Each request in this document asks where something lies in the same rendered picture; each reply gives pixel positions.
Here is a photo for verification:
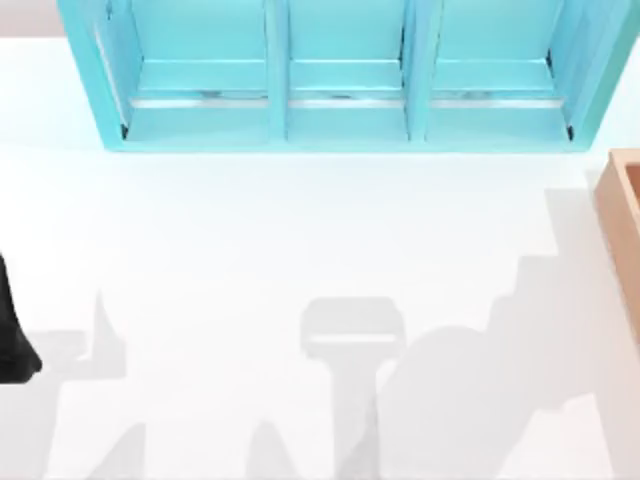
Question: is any light blue rack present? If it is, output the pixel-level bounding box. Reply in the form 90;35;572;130
54;0;640;154

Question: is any salmon-coloured shallow box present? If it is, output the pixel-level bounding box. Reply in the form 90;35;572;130
593;148;640;357

